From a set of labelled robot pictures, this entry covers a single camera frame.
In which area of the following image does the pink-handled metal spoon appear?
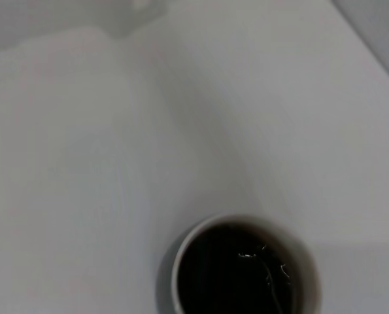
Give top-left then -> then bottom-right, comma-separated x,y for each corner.
238,250 -> 290,314

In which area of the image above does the dark grey ceramic mug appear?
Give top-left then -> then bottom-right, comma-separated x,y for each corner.
154,214 -> 323,314

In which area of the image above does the dark coffee liquid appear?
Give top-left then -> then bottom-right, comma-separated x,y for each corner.
177,224 -> 305,314

